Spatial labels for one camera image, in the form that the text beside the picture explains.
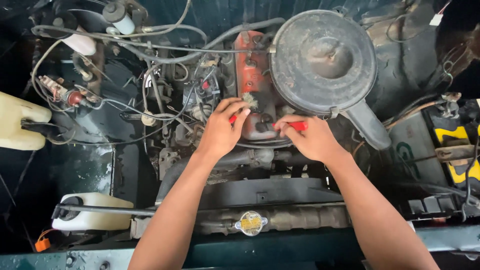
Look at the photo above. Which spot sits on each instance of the person's right hand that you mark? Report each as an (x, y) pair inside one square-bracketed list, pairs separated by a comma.
[(313, 140)]

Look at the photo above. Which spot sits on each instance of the person's left hand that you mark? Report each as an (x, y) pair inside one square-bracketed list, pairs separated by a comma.
[(219, 131)]

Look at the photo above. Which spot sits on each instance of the black distributor with leads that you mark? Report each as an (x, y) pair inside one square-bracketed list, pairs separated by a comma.
[(202, 93)]

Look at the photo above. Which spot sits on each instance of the red engine valve cover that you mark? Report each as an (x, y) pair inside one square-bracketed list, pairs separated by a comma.
[(253, 78)]

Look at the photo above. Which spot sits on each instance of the black fan shroud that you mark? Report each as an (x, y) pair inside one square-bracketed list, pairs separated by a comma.
[(262, 192)]

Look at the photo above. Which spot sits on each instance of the dirty radiator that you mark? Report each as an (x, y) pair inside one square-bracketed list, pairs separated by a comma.
[(307, 217)]

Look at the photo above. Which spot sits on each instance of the round black air cleaner housing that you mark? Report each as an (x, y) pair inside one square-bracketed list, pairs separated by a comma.
[(322, 60)]

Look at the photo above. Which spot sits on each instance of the metal radiator cap yellow label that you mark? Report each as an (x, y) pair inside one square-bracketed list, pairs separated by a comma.
[(251, 223)]

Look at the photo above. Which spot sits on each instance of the black hood prop rod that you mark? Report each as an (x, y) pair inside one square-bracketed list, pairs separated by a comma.
[(108, 210)]

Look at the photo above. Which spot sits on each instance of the black and yellow car battery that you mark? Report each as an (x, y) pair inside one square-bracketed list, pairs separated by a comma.
[(455, 150)]

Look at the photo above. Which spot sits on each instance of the rusty battery hold-down bar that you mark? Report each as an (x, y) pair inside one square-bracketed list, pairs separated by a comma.
[(455, 153)]

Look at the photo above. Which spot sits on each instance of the red-tipped ignition coil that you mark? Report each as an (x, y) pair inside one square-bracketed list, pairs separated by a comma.
[(75, 98)]

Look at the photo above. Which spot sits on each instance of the white cylinder fuel filter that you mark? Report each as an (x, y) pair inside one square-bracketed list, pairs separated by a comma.
[(120, 17)]

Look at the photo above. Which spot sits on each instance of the white coolant overflow tank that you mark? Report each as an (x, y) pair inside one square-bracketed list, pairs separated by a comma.
[(93, 221)]

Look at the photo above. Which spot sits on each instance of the white brake fluid reservoir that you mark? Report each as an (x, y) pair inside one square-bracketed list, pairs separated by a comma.
[(79, 43)]

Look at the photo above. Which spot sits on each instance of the cream plastic washer tank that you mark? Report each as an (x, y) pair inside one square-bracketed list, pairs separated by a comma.
[(18, 123)]

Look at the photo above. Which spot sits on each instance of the orange plastic connector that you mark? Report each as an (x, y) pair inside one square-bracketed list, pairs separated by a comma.
[(42, 243)]

